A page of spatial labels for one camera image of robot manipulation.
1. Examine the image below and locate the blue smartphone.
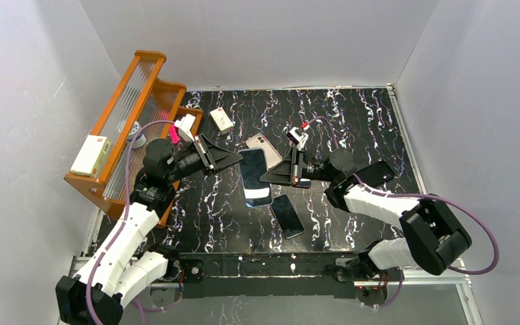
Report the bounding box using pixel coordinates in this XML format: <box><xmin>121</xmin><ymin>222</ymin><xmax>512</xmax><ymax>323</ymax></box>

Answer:
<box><xmin>238</xmin><ymin>148</ymin><xmax>272</xmax><ymax>208</ymax></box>

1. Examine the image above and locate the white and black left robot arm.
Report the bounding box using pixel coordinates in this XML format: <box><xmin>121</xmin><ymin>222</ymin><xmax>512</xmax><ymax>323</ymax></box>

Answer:
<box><xmin>56</xmin><ymin>135</ymin><xmax>243</xmax><ymax>324</ymax></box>

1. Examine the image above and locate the white and green box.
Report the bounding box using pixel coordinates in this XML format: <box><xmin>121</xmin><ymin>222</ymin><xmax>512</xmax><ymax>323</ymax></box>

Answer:
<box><xmin>70</xmin><ymin>135</ymin><xmax>110</xmax><ymax>178</ymax></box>

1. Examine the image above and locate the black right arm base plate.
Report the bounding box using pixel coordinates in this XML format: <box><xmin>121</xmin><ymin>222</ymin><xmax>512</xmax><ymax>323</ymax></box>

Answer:
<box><xmin>326</xmin><ymin>257</ymin><xmax>405</xmax><ymax>309</ymax></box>

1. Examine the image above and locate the pink marker pen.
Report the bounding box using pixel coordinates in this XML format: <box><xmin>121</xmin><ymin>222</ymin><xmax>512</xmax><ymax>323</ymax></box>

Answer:
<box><xmin>169</xmin><ymin>127</ymin><xmax>181</xmax><ymax>144</ymax></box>

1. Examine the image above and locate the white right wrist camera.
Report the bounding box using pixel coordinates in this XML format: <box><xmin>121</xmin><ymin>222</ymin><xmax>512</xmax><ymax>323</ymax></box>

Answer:
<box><xmin>286</xmin><ymin>127</ymin><xmax>309</xmax><ymax>152</ymax></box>

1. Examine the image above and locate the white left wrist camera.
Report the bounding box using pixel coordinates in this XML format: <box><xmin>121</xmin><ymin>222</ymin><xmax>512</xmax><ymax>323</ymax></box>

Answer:
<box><xmin>174</xmin><ymin>114</ymin><xmax>196</xmax><ymax>143</ymax></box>

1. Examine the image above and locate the small white carton box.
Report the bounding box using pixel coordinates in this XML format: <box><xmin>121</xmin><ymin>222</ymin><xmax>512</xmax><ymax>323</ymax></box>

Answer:
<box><xmin>209</xmin><ymin>107</ymin><xmax>235</xmax><ymax>135</ymax></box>

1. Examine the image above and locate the dark smartphone with light rim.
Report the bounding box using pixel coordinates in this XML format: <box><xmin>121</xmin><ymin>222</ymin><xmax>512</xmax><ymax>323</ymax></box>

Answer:
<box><xmin>270</xmin><ymin>194</ymin><xmax>305</xmax><ymax>239</ymax></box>

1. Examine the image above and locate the black phone case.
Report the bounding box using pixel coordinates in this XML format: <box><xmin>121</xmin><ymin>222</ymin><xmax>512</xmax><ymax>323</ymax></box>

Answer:
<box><xmin>355</xmin><ymin>161</ymin><xmax>395</xmax><ymax>188</ymax></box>

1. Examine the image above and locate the white and blue tape roll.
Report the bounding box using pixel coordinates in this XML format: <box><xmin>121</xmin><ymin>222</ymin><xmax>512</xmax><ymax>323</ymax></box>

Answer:
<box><xmin>127</xmin><ymin>121</ymin><xmax>147</xmax><ymax>150</ymax></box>

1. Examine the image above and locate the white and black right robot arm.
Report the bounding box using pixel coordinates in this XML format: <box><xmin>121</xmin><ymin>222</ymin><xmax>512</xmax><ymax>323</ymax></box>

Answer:
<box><xmin>259</xmin><ymin>148</ymin><xmax>472</xmax><ymax>276</ymax></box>

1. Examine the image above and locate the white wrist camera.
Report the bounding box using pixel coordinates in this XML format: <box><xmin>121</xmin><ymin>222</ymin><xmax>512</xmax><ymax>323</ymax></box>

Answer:
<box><xmin>174</xmin><ymin>114</ymin><xmax>196</xmax><ymax>143</ymax></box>
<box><xmin>286</xmin><ymin>127</ymin><xmax>309</xmax><ymax>152</ymax></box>

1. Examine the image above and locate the orange wooden shelf rack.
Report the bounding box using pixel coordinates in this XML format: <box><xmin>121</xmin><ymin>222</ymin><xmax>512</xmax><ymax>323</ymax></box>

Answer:
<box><xmin>64</xmin><ymin>50</ymin><xmax>204</xmax><ymax>219</ymax></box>

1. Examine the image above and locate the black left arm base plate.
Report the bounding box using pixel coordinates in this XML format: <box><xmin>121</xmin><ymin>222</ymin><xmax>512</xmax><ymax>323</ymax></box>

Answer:
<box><xmin>149</xmin><ymin>259</ymin><xmax>203</xmax><ymax>309</ymax></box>

